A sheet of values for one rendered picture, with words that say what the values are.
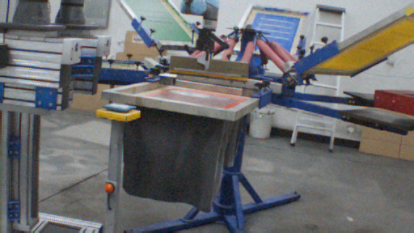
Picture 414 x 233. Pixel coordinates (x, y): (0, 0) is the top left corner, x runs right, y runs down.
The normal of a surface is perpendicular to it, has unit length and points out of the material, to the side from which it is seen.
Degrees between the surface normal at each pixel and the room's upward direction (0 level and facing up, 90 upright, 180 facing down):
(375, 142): 75
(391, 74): 90
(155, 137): 92
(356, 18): 90
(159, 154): 92
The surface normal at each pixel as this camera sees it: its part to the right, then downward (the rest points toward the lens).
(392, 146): -0.25, -0.13
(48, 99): -0.06, 0.16
